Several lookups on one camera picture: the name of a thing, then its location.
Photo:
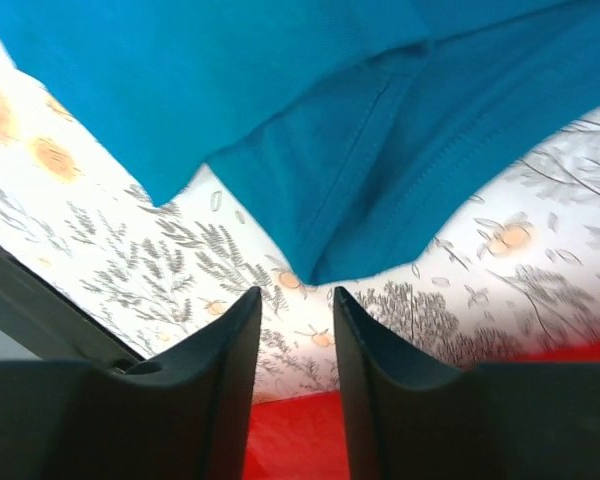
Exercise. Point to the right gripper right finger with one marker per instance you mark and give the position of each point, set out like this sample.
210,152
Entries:
409,416

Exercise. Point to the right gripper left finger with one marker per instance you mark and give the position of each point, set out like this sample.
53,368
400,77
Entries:
183,414

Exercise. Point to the teal blue t-shirt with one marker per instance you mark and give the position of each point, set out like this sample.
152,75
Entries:
350,130

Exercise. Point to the red plastic bin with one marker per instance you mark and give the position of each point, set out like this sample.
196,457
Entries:
301,438

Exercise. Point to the floral patterned table mat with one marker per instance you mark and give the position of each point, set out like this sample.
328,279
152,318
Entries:
516,270

